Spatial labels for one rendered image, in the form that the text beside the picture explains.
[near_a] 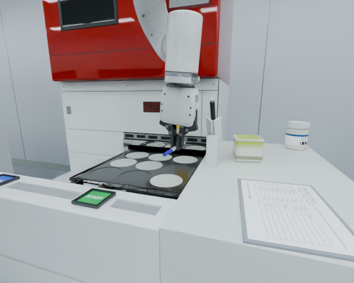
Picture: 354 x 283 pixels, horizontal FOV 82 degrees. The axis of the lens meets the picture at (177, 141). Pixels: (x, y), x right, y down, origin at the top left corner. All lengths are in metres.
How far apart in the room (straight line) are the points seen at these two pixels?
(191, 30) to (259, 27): 1.95
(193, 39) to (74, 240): 0.47
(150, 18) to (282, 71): 1.93
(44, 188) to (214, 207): 0.36
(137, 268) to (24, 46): 3.72
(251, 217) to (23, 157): 4.12
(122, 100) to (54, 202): 0.67
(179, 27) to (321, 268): 0.48
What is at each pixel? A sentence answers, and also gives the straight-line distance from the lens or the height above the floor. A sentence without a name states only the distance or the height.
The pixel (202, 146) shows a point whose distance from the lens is 0.89.
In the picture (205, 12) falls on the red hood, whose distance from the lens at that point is 0.88.
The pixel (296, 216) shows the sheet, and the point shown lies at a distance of 0.38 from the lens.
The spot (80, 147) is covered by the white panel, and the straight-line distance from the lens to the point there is 1.23.
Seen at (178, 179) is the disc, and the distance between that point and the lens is 0.63.
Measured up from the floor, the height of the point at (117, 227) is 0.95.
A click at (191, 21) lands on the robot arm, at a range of 0.52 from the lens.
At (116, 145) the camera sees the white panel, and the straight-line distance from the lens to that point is 1.08.
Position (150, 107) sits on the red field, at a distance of 0.95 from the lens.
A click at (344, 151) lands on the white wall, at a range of 2.61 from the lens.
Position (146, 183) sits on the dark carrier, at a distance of 0.61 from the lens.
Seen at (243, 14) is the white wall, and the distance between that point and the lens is 2.48.
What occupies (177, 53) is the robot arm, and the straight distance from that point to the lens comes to 0.51.
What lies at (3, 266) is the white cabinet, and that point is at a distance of 0.64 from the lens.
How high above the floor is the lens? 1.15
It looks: 13 degrees down
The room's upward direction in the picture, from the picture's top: straight up
